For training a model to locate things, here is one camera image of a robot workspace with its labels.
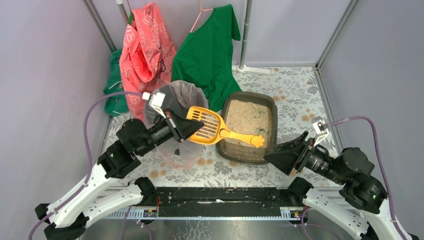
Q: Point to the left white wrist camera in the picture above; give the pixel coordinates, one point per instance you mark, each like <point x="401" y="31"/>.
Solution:
<point x="156" y="101"/>

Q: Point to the trash bin with plastic liner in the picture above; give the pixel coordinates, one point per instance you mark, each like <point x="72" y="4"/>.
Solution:
<point x="179" y="97"/>

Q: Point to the pink clothes hanger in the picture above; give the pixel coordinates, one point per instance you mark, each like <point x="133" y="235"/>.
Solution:
<point x="201" y="10"/>

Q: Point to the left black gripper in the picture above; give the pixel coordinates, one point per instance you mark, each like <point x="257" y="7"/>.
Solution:
<point x="174" y="127"/>

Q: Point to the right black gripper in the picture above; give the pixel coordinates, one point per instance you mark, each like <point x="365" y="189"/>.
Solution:
<point x="301" y="159"/>

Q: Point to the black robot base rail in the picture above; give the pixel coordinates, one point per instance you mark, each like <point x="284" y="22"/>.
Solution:
<point x="222" y="202"/>

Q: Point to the floral floor mat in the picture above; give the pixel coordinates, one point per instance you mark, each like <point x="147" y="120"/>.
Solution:
<point x="298" y="100"/>

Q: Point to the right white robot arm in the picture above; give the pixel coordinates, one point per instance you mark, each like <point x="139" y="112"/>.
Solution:
<point x="352" y="170"/>

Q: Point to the pink patterned garment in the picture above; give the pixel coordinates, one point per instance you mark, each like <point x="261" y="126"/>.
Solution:
<point x="147" y="55"/>

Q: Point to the clothes rack pole with base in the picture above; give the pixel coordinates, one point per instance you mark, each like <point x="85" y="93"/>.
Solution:
<point x="241" y="67"/>

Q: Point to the yellow litter scoop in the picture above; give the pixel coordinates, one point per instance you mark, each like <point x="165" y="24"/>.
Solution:
<point x="214" y="129"/>

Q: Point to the dark green garment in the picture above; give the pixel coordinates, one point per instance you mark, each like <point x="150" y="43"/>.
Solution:
<point x="115" y="105"/>

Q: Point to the grey litter box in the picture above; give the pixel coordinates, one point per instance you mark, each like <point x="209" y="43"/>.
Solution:
<point x="249" y="113"/>

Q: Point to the left clothes rack pole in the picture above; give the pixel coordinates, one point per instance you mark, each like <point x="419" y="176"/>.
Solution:
<point x="122" y="10"/>

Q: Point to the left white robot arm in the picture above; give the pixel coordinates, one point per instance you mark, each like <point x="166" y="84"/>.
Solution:
<point x="70" y="216"/>

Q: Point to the green t-shirt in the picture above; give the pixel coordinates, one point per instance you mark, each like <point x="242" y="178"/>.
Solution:
<point x="205" y="57"/>

